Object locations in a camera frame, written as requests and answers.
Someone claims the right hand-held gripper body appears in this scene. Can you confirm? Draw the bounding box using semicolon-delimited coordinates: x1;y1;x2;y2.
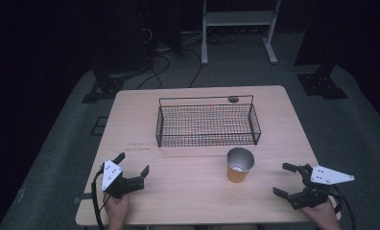
287;163;356;211

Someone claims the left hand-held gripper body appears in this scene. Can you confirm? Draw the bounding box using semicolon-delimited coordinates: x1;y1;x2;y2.
101;159;146;199

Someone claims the metal cup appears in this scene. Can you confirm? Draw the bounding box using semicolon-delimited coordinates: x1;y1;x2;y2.
226;147;255;184

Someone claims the black wire basket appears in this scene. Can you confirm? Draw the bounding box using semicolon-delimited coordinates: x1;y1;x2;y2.
154;94;263;149

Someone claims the person's right hand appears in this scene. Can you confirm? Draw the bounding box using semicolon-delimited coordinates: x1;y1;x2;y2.
300;197;342;230

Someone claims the person's left hand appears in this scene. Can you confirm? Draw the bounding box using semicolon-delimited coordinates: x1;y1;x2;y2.
103;193;131;230

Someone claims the black tripod stand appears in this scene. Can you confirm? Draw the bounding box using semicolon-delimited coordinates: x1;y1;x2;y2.
81;68;148;104

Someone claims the white metal stand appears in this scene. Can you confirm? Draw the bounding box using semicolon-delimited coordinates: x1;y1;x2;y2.
201;0;282;66

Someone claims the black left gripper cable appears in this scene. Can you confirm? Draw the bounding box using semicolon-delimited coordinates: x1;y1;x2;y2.
90;164;112;230

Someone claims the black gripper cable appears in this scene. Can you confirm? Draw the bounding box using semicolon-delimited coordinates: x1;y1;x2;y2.
90;164;112;230
329;184;357;230

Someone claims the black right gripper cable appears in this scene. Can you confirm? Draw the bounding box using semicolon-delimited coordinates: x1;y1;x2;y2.
329;184;357;230

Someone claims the black stand base plate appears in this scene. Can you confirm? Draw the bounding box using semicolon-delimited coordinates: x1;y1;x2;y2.
297;72;349;100

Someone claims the black floor cable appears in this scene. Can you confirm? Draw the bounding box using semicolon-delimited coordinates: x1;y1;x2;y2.
136;55;171;91

